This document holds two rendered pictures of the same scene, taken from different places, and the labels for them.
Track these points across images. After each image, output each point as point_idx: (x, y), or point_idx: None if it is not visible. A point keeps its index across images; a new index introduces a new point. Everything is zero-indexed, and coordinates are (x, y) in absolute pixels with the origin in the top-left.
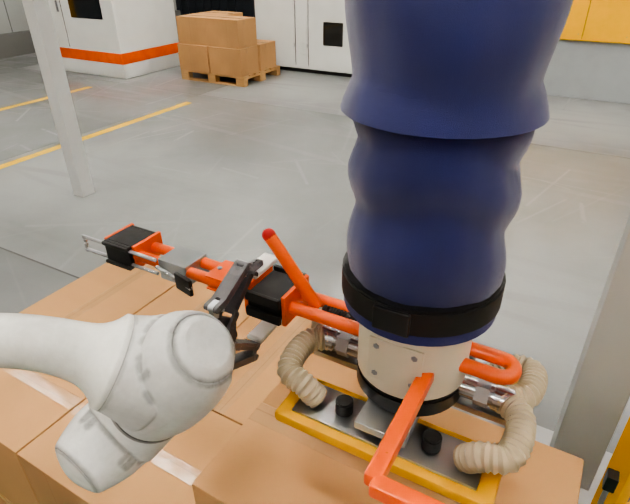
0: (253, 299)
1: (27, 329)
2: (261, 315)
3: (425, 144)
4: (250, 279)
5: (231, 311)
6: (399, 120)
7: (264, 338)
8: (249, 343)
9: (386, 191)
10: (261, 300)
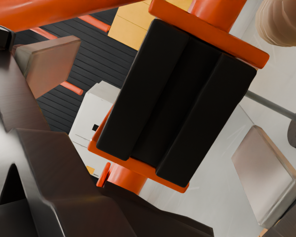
0: (129, 126)
1: None
2: (197, 127)
3: None
4: (3, 56)
5: (7, 160)
6: None
7: (292, 169)
8: (289, 211)
9: None
10: (137, 93)
